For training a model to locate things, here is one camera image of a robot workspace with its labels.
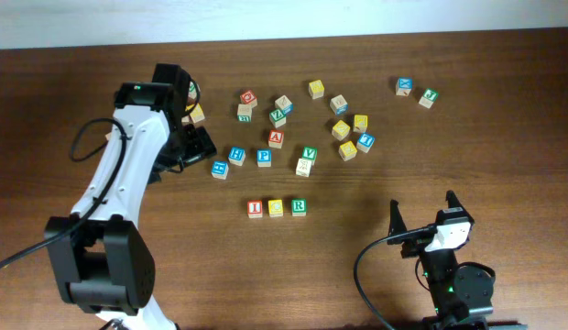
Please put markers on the blue X block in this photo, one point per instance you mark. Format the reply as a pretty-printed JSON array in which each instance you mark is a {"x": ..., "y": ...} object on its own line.
[{"x": 404, "y": 86}]

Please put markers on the wooden block blue D side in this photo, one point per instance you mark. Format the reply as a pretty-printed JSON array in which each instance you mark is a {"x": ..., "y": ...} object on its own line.
[{"x": 338, "y": 104}]

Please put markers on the blue block near gripper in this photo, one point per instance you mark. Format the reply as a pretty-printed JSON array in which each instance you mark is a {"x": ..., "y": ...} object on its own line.
[{"x": 220, "y": 170}]

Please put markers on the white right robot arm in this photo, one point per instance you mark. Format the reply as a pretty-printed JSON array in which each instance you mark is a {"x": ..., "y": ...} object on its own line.
[{"x": 461, "y": 292}]

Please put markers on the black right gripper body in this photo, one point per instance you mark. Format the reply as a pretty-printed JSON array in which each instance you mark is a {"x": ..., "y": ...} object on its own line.
[{"x": 417, "y": 246}]

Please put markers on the wooden block green side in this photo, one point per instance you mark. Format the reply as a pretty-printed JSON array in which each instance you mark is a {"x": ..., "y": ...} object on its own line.
[{"x": 244, "y": 113}]

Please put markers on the wooden block blue L side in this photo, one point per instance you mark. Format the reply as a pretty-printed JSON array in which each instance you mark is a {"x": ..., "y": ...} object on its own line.
[{"x": 284, "y": 104}]

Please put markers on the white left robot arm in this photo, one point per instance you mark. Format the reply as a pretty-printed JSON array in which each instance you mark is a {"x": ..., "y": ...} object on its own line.
[{"x": 100, "y": 261}]

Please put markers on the green Z block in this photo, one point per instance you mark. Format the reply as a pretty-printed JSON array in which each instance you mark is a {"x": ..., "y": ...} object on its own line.
[{"x": 277, "y": 118}]

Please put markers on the yellow block beside left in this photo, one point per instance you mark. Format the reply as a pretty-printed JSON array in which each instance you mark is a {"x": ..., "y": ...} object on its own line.
[{"x": 197, "y": 115}]

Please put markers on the green R block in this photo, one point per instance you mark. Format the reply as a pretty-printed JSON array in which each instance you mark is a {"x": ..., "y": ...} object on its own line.
[{"x": 299, "y": 207}]

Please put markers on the green V block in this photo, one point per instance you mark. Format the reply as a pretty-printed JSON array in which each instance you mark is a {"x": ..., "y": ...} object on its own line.
[{"x": 310, "y": 154}]

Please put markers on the yellow M block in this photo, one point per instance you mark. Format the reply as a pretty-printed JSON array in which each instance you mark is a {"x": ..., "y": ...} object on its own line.
[{"x": 316, "y": 89}]

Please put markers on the red G block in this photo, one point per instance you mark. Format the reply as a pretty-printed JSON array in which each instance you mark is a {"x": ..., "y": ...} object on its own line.
[{"x": 248, "y": 97}]

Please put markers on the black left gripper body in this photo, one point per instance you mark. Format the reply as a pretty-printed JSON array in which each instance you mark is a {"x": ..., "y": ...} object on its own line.
[{"x": 187, "y": 146}]

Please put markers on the red I block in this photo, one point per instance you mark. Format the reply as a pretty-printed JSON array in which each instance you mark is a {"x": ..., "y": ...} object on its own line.
[{"x": 255, "y": 209}]

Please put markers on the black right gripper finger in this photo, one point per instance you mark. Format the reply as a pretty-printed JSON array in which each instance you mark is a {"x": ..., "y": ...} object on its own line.
[
  {"x": 453, "y": 202},
  {"x": 396, "y": 223}
]

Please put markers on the yellow c block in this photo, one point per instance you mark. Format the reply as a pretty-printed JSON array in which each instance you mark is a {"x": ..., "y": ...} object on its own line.
[
  {"x": 347, "y": 151},
  {"x": 275, "y": 208}
]

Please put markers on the blue H block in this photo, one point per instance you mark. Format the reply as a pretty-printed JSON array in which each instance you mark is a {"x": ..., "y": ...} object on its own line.
[{"x": 237, "y": 156}]

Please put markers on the wooden K block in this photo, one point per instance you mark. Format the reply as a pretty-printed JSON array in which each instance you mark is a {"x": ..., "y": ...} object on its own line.
[{"x": 303, "y": 167}]

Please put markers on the yellow S block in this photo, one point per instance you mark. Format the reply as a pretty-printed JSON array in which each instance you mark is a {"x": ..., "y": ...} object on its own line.
[{"x": 340, "y": 130}]

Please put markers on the blue I block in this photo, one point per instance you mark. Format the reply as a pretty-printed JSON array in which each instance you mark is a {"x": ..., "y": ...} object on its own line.
[{"x": 365, "y": 142}]

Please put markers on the red A block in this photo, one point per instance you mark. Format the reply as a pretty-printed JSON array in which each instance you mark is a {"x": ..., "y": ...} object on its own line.
[{"x": 275, "y": 139}]

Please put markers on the yellow block right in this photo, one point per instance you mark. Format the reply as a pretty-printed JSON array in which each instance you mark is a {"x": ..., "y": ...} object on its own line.
[{"x": 360, "y": 123}]

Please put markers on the blue P block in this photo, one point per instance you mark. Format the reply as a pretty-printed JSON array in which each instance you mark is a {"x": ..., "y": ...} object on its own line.
[{"x": 264, "y": 158}]

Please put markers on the green L block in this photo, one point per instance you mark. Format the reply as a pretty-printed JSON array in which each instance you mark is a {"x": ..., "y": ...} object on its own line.
[{"x": 193, "y": 90}]

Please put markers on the green J block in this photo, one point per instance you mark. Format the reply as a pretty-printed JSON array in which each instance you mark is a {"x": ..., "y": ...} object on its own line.
[{"x": 428, "y": 98}]

